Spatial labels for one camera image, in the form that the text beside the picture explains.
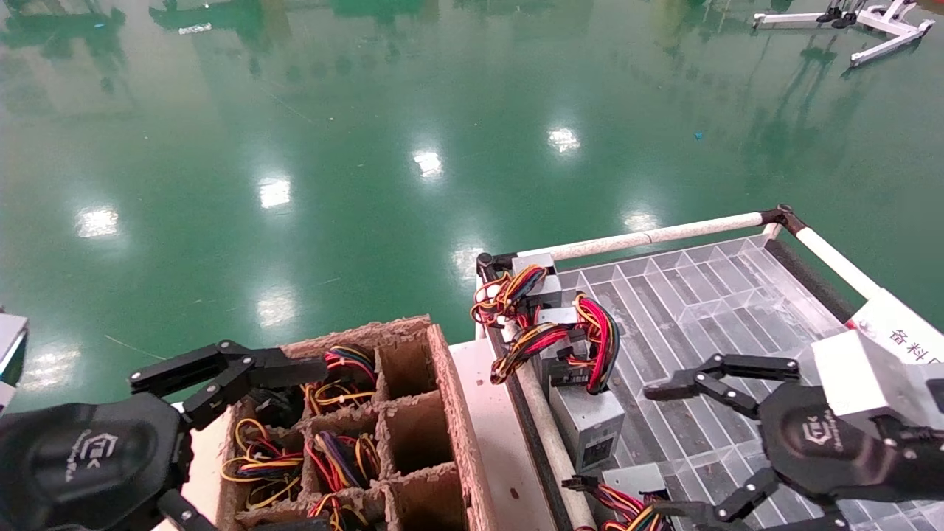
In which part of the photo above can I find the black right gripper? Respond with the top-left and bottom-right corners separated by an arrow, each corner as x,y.
643,353 -> 944,531

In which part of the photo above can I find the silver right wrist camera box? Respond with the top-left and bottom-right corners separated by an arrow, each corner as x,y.
811,330 -> 944,437

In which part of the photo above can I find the brown cardboard divider box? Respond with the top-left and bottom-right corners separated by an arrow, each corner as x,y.
218,316 -> 495,531

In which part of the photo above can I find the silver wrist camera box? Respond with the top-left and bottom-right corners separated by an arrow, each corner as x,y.
0,313 -> 29,414
811,330 -> 944,437

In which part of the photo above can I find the white sign with red edge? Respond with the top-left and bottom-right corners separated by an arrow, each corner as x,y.
847,288 -> 944,367

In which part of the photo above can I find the clear plastic divider tray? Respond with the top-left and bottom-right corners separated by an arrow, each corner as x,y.
553,235 -> 944,531

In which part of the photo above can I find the white metal floor stand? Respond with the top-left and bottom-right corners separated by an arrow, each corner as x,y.
752,6 -> 860,30
848,0 -> 936,69

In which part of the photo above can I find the white pipe cart frame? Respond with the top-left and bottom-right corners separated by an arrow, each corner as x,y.
476,204 -> 886,531

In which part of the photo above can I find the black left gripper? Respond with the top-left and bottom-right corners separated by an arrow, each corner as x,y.
0,340 -> 333,531

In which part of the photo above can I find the silver power supply with cables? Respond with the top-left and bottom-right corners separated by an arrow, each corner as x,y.
221,417 -> 305,511
471,253 -> 563,329
302,345 -> 378,415
305,430 -> 382,493
489,306 -> 591,384
564,463 -> 676,531
548,293 -> 626,473
308,493 -> 369,531

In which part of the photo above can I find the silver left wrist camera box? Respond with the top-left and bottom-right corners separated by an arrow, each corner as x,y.
0,313 -> 29,414

